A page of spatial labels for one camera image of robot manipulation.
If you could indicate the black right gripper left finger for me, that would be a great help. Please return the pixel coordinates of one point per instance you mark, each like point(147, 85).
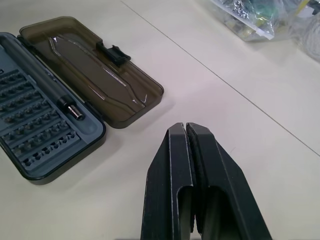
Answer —
point(160, 180)

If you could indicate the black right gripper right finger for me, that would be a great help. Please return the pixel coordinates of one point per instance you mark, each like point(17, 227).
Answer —
point(225, 190)

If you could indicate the grey screwdriver bit case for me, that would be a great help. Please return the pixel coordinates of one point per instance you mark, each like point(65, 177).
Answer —
point(82, 75)

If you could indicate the clear plastic bag with parts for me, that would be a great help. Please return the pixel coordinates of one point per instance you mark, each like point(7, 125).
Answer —
point(247, 17)

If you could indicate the clear crumpled plastic bag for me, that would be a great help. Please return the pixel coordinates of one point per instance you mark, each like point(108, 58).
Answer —
point(306, 27)

